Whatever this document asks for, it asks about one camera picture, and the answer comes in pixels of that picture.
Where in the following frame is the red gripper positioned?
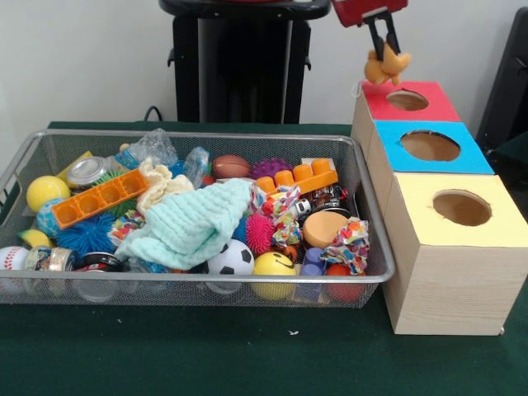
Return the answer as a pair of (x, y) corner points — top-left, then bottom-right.
(332, 0), (409, 57)

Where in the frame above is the yellow plush duck toy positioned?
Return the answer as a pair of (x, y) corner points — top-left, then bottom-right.
(351, 39), (413, 99)

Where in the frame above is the wooden box with three holes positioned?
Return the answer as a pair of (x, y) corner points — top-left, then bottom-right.
(350, 80), (528, 336)

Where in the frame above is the black chair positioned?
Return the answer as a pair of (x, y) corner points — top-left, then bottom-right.
(474, 6), (528, 149)

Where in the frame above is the orange studded toy brick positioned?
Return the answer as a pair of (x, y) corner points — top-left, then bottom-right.
(254, 158), (339, 196)

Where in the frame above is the purple spiky ball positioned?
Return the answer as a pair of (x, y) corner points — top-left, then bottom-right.
(251, 158), (294, 181)

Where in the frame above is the brown toy football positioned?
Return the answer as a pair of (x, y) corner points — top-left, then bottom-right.
(211, 154), (252, 180)

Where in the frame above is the yellow smiley ball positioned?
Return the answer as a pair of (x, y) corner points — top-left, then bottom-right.
(251, 251), (298, 301)

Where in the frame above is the black and white soccer ball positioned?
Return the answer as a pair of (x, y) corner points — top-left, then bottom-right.
(205, 238), (256, 276)

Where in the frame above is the mint green knitted cloth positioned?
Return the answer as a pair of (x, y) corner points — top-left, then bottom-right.
(114, 177), (253, 271)

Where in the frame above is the cream cloth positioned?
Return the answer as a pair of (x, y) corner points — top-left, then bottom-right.
(135, 156), (196, 215)

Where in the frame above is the long orange hollow block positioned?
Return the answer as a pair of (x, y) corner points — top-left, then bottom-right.
(51, 167), (149, 230)

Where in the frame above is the plain yellow ball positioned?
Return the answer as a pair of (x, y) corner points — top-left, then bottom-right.
(26, 175), (72, 214)

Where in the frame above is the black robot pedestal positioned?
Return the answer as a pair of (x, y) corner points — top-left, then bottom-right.
(158, 0), (333, 125)

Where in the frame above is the shallow wire mesh bin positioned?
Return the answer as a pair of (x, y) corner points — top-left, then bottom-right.
(0, 128), (396, 309)

